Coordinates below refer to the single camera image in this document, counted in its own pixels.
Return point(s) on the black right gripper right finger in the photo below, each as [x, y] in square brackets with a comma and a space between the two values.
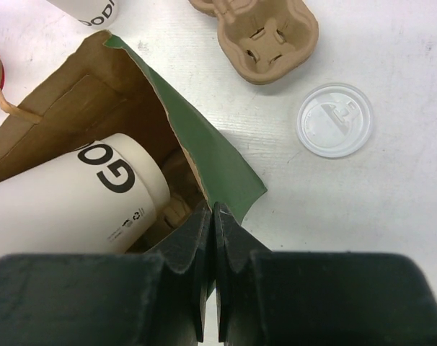
[316, 298]

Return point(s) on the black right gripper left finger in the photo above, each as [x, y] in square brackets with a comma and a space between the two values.
[154, 298]

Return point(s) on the white paper coffee cup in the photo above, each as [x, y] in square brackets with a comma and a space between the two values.
[99, 198]

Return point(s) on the brown pulp cup carrier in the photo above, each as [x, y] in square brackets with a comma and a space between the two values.
[184, 189]

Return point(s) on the green brown paper bag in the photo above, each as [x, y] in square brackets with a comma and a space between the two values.
[104, 88]

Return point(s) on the flat white plastic lid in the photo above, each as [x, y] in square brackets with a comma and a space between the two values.
[334, 120]

